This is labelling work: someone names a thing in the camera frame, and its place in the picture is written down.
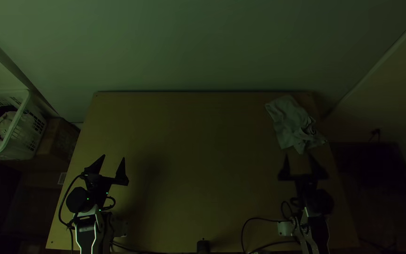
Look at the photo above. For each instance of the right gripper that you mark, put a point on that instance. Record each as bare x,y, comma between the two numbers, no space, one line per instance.
304,187

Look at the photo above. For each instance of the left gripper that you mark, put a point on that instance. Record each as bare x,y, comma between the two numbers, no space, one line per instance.
96,185

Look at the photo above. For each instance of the white laundry basket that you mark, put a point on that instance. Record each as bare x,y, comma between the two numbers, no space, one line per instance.
26,130

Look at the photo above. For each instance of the brown cardboard box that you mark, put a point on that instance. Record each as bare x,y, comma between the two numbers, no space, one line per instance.
60,139

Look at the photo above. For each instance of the white t-shirt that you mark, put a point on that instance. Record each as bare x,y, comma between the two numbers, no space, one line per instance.
293,123

